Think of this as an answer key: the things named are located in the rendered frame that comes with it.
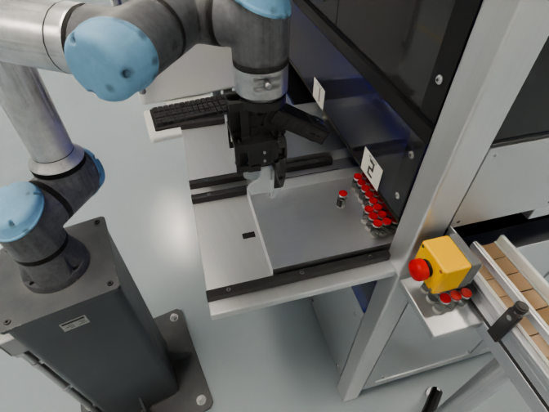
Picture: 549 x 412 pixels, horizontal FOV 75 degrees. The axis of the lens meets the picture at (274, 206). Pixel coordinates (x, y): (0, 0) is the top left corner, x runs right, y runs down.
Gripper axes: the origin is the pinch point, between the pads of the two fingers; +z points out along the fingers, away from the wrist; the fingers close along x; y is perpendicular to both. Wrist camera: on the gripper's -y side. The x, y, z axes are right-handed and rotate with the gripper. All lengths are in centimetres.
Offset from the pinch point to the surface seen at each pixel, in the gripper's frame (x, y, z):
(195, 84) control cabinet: -89, 8, 23
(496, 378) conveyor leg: 33, -39, 33
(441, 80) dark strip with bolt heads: 4.2, -24.1, -20.3
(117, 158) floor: -168, 65, 108
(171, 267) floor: -68, 36, 108
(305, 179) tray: -19.8, -13.7, 17.5
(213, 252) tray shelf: -4.4, 13.1, 20.0
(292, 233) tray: -4.9, -5.5, 19.7
